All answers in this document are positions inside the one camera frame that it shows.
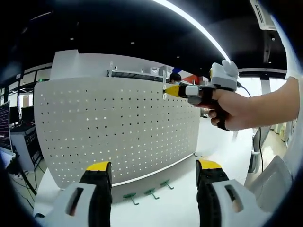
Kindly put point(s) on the ceiling strip light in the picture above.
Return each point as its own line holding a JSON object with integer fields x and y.
{"x": 214, "y": 37}

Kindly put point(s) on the storage shelf with boxes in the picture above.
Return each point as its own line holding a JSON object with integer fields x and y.
{"x": 137, "y": 74}

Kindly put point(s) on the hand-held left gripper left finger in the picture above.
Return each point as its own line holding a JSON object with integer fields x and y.
{"x": 78, "y": 205}

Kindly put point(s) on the person's right hand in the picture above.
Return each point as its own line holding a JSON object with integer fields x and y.
{"x": 234, "y": 111}

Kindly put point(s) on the computer monitor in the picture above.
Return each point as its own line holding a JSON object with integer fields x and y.
{"x": 4, "y": 125}

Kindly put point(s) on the black monitor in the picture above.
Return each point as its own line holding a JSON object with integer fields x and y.
{"x": 27, "y": 114}

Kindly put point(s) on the ceiling air conditioner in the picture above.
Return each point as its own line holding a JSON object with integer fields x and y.
{"x": 262, "y": 16}

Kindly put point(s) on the grey mesh office chair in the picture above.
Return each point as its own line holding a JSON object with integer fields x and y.
{"x": 272, "y": 179}

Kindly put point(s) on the person's white shirt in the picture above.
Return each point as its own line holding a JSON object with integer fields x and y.
{"x": 290, "y": 68}

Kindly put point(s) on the white perforated mounting plate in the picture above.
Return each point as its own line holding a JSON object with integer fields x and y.
{"x": 106, "y": 123}

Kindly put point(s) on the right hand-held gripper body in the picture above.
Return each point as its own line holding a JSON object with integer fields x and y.
{"x": 225, "y": 78}

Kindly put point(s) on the dark equipment cabinet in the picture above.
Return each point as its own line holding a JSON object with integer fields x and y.
{"x": 26, "y": 146}

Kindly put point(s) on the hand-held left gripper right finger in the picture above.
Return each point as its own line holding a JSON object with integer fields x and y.
{"x": 214, "y": 196}

